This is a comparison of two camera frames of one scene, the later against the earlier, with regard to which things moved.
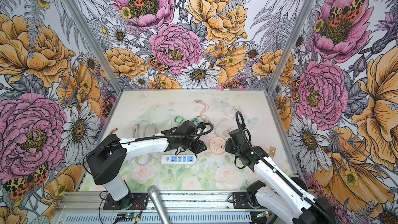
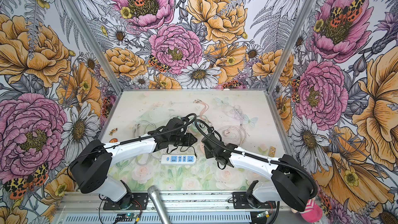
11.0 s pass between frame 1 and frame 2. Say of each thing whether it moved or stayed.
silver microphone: stayed
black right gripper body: moved
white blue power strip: stayed
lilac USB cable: moved
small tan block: stayed
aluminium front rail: stayed
